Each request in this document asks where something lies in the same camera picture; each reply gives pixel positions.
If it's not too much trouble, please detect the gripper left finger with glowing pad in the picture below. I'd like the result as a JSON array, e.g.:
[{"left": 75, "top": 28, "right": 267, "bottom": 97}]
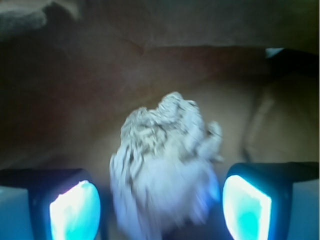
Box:
[{"left": 0, "top": 168, "right": 101, "bottom": 240}]

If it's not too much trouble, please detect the white paper ball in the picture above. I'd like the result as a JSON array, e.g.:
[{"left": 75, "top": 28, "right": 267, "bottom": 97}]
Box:
[{"left": 109, "top": 91, "right": 223, "bottom": 240}]

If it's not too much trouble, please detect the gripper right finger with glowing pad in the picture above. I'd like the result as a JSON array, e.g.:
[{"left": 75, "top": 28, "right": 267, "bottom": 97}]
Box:
[{"left": 222, "top": 162, "right": 320, "bottom": 240}]

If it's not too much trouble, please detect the brown paper bag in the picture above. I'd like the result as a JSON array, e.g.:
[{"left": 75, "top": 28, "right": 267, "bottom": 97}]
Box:
[{"left": 0, "top": 0, "right": 320, "bottom": 184}]

